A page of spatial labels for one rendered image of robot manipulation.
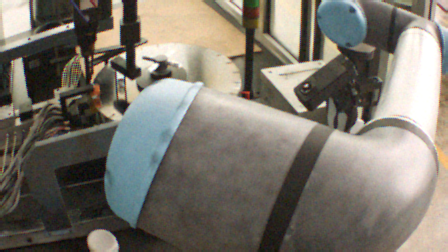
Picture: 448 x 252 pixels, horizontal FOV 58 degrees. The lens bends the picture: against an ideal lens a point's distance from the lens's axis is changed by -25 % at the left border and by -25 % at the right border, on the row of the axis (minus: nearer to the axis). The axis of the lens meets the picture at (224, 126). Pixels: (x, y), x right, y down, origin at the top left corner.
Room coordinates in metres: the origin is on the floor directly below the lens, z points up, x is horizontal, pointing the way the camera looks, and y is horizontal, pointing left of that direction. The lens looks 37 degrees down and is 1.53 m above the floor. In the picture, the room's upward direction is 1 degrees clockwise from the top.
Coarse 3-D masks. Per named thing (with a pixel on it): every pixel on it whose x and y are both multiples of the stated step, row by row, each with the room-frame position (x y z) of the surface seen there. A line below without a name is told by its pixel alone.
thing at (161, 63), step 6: (168, 54) 0.94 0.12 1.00; (150, 60) 0.92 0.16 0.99; (156, 60) 0.91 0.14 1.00; (162, 60) 0.91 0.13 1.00; (156, 66) 0.89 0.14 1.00; (162, 66) 0.90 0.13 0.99; (174, 66) 0.90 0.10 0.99; (180, 66) 0.90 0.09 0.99; (150, 72) 0.87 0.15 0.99; (162, 72) 0.90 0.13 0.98
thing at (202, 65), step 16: (144, 48) 1.06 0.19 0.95; (160, 48) 1.06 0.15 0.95; (176, 48) 1.05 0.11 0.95; (192, 48) 1.05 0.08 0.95; (144, 64) 0.98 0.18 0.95; (192, 64) 0.98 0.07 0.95; (208, 64) 0.98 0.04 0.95; (224, 64) 0.98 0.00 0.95; (96, 80) 0.92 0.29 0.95; (112, 80) 0.92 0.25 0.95; (128, 80) 0.92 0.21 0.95; (192, 80) 0.91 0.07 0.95; (208, 80) 0.91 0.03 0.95; (224, 80) 0.91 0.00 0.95; (240, 80) 0.92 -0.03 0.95; (96, 96) 0.86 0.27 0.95; (112, 96) 0.86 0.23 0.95; (128, 96) 0.85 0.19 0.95; (112, 112) 0.80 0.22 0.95
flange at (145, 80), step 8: (144, 72) 0.93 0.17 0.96; (152, 72) 0.91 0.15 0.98; (168, 72) 0.90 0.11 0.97; (176, 72) 0.93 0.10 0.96; (184, 72) 0.93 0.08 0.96; (136, 80) 0.90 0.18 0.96; (144, 80) 0.90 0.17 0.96; (152, 80) 0.90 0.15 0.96; (184, 80) 0.90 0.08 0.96; (144, 88) 0.87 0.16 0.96
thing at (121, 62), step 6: (126, 48) 0.86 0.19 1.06; (132, 48) 0.86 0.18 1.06; (126, 54) 0.86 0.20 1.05; (132, 54) 0.86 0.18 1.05; (114, 60) 0.90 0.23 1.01; (120, 60) 0.89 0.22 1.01; (126, 60) 0.86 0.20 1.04; (132, 60) 0.86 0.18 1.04; (114, 66) 0.89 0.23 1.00; (120, 66) 0.87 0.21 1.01; (126, 66) 0.86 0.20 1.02; (132, 66) 0.86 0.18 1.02; (138, 66) 0.86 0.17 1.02; (114, 72) 0.88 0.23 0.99; (120, 72) 0.87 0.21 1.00; (126, 72) 0.86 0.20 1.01; (132, 72) 0.84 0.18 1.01; (138, 72) 0.85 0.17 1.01; (132, 78) 0.84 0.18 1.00
